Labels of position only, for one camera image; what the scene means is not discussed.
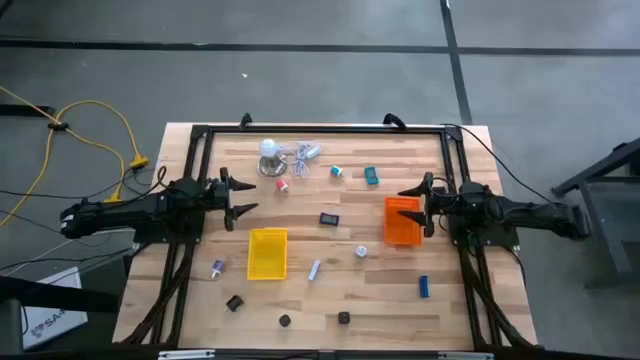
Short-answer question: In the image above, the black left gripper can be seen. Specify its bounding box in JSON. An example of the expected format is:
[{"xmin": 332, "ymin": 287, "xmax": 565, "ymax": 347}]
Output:
[{"xmin": 207, "ymin": 167, "xmax": 260, "ymax": 232}]

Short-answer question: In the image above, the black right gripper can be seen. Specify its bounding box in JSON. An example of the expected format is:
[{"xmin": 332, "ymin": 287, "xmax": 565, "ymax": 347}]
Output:
[{"xmin": 397, "ymin": 172, "xmax": 452, "ymax": 239}]

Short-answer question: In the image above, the orange plastic basket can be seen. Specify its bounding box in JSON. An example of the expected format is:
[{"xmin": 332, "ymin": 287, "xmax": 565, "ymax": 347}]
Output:
[{"xmin": 383, "ymin": 196, "xmax": 424, "ymax": 247}]

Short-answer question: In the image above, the white light bulb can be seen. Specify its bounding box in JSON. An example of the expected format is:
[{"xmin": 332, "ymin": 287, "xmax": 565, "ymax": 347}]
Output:
[{"xmin": 257, "ymin": 138, "xmax": 289, "ymax": 178}]

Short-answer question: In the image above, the yellow plastic basket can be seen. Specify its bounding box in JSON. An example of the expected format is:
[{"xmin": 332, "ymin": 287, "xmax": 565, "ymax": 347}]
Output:
[{"xmin": 247, "ymin": 227, "xmax": 289, "ymax": 281}]

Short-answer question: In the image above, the black metal stand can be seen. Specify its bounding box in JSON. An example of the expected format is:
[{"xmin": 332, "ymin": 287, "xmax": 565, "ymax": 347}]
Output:
[{"xmin": 551, "ymin": 135, "xmax": 640, "ymax": 291}]

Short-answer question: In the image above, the black bench bar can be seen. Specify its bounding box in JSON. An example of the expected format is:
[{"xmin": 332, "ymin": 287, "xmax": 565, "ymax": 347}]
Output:
[{"xmin": 0, "ymin": 274, "xmax": 121, "ymax": 360}]

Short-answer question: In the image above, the white printed sign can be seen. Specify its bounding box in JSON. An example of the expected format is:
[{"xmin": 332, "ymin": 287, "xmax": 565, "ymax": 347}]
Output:
[{"xmin": 22, "ymin": 266, "xmax": 90, "ymax": 351}]

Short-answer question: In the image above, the black flat floor bar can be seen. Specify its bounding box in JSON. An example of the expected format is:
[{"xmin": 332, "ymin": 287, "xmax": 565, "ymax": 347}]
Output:
[{"xmin": 0, "ymin": 103, "xmax": 56, "ymax": 118}]

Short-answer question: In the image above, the white lamp power cord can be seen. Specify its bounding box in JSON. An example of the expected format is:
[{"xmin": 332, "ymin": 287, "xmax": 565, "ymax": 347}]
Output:
[{"xmin": 277, "ymin": 141, "xmax": 324, "ymax": 180}]

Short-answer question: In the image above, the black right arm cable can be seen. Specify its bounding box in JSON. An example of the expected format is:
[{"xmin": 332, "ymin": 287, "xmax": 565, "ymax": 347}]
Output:
[{"xmin": 442, "ymin": 122, "xmax": 554, "ymax": 204}]

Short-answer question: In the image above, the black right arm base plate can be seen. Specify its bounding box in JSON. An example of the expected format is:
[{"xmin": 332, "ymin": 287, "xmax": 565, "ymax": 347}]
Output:
[{"xmin": 449, "ymin": 219, "xmax": 520, "ymax": 247}]

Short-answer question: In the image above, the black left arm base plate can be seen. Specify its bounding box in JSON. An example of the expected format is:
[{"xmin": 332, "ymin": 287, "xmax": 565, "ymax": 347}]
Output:
[{"xmin": 133, "ymin": 219, "xmax": 205, "ymax": 245}]

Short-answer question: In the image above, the yellow extension cord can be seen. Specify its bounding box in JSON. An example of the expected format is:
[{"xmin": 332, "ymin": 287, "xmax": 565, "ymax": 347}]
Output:
[
  {"xmin": 0, "ymin": 84, "xmax": 125, "ymax": 205},
  {"xmin": 0, "ymin": 99, "xmax": 151, "ymax": 229}
]

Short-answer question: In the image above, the black aluminium table frame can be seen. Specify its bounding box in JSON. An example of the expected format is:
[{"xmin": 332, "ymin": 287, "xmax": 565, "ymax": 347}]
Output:
[{"xmin": 119, "ymin": 122, "xmax": 539, "ymax": 351}]

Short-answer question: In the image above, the silver metal bracket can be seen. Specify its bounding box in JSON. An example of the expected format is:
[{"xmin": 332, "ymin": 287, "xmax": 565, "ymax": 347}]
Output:
[
  {"xmin": 158, "ymin": 349, "xmax": 216, "ymax": 360},
  {"xmin": 438, "ymin": 351, "xmax": 495, "ymax": 360}
]

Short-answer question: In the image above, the white floor cable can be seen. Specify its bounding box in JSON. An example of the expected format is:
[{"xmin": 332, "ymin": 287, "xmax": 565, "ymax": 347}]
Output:
[{"xmin": 4, "ymin": 228, "xmax": 137, "ymax": 277}]

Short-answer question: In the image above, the black floor cable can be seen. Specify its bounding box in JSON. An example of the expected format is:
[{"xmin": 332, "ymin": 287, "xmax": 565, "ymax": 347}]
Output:
[{"xmin": 0, "ymin": 164, "xmax": 169, "ymax": 201}]

